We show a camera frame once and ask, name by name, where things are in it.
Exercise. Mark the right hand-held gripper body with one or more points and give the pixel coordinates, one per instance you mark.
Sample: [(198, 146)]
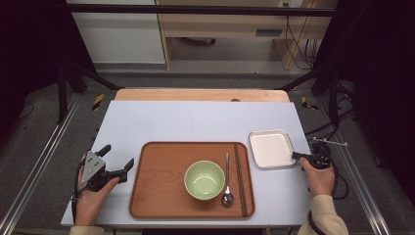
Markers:
[(320, 156)]

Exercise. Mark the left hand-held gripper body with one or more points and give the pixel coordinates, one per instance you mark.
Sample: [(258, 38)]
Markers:
[(93, 168)]

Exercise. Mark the white square plate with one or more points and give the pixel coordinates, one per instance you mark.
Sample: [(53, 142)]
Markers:
[(272, 150)]

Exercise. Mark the brown wooden tray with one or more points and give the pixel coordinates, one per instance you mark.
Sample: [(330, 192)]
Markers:
[(156, 182)]

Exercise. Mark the green bowl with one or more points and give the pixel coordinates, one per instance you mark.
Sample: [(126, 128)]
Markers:
[(204, 179)]

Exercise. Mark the metal spoon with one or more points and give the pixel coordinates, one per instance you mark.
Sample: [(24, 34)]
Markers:
[(227, 197)]

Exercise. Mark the person's right hand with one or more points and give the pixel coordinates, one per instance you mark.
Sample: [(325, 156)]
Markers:
[(319, 181)]

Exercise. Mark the person's left hand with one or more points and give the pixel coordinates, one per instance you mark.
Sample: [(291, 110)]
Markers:
[(88, 205)]

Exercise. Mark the yellow and black tape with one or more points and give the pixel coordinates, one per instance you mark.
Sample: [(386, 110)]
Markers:
[(306, 103), (98, 102)]

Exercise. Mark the black metal stand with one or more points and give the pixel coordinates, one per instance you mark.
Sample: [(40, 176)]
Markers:
[(62, 94), (333, 98)]

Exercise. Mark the black curtain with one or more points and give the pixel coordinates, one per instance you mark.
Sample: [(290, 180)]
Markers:
[(381, 81), (29, 49)]

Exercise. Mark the light wooden board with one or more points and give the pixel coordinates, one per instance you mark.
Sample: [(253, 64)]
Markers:
[(195, 95)]

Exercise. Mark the white cabinet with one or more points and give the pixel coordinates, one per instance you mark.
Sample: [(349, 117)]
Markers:
[(120, 39)]

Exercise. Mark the light wooden desk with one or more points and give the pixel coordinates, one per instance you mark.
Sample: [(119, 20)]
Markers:
[(228, 24)]

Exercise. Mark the black horizontal bar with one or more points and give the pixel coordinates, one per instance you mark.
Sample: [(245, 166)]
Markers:
[(195, 9)]

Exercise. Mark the aluminium floor rail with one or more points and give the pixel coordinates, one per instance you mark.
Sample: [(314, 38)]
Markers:
[(42, 153), (355, 173)]

